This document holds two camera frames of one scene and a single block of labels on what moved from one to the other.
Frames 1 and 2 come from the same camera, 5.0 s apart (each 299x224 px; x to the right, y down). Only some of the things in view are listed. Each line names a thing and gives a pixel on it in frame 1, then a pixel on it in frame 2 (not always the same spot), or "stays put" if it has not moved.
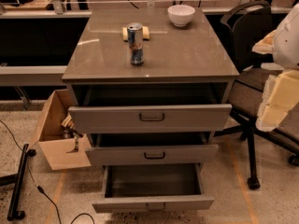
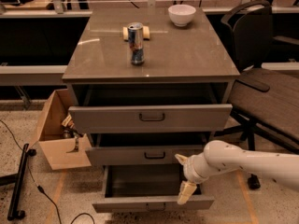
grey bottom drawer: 152,188 stays put
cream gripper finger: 266,45 -> 194,167
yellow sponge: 145,34 stays put
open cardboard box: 60,149 stays put
